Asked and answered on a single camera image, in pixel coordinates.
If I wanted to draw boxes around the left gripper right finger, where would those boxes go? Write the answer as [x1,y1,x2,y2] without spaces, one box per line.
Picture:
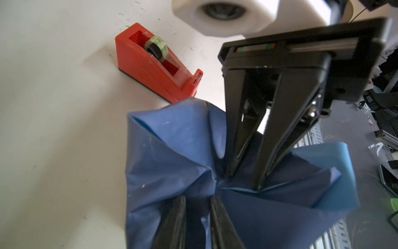
[210,196,246,249]

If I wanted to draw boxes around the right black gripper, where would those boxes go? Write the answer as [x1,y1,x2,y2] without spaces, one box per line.
[218,18,392,190]

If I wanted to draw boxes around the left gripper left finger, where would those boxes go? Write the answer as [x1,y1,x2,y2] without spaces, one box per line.
[151,196,187,249]

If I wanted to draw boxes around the light blue wrapping paper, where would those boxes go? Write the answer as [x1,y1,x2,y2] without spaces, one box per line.
[125,98,360,249]

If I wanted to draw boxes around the red tape dispenser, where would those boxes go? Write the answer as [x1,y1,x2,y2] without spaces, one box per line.
[115,23,203,103]

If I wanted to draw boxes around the clear tape roll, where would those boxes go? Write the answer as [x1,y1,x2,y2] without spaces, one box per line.
[144,36,169,62]

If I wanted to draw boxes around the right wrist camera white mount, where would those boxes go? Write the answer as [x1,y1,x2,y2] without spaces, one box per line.
[172,0,347,38]

